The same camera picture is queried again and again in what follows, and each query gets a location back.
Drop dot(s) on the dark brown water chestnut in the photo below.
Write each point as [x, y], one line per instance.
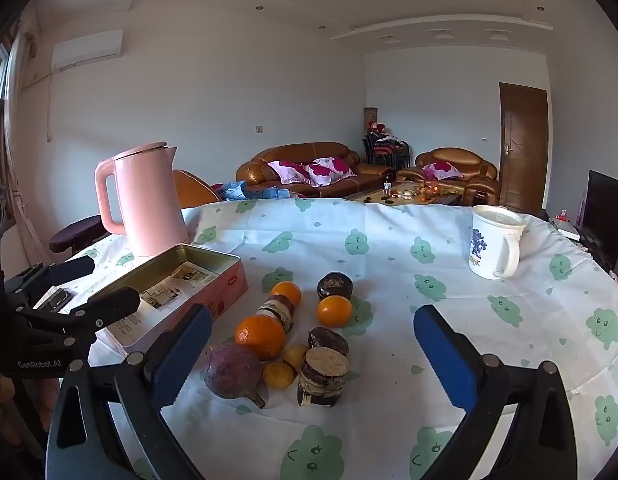
[329, 339]
[334, 284]

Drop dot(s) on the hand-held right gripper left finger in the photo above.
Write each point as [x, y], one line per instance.
[184, 355]

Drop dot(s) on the pink floral pillow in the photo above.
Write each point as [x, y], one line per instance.
[291, 172]
[441, 170]
[331, 167]

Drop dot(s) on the brown leather sofa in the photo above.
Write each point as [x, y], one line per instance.
[309, 152]

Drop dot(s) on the white tablecloth with green print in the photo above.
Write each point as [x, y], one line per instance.
[389, 285]

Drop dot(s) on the large orange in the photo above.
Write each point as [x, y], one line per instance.
[261, 337]

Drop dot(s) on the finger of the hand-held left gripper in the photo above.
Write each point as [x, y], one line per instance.
[64, 269]
[114, 304]

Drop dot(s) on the pink electric kettle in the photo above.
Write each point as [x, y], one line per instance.
[149, 200]

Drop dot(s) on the white mug with blue print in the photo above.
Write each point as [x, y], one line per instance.
[489, 255]

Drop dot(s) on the tall brown cylinder vase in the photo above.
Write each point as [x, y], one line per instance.
[371, 115]

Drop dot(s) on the small yellow kumquat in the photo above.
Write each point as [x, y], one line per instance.
[278, 376]
[294, 356]

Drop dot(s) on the black television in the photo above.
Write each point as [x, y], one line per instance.
[606, 215]

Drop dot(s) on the brown wooden door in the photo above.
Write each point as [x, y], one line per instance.
[524, 150]

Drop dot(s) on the layered cake roll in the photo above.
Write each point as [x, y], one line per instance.
[278, 310]

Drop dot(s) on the beige curtain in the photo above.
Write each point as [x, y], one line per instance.
[24, 185]

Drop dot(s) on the purple sweet potato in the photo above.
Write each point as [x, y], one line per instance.
[231, 372]

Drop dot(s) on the pink tin box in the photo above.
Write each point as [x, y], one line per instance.
[224, 280]

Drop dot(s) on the printed paper leaflet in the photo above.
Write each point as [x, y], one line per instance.
[184, 280]

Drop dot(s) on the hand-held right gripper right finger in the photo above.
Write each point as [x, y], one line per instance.
[444, 355]

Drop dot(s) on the coffee table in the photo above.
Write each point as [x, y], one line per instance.
[404, 192]

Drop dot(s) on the stacked black chairs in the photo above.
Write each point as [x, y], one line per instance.
[384, 152]

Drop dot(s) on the white air conditioner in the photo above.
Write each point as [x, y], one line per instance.
[86, 50]

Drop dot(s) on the orange leather chair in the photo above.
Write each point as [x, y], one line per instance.
[194, 192]

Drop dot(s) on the brown leather armchair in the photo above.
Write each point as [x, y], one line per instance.
[459, 155]

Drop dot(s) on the clear bottle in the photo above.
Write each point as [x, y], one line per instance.
[387, 188]

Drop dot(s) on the blue cloth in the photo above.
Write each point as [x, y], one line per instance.
[269, 192]

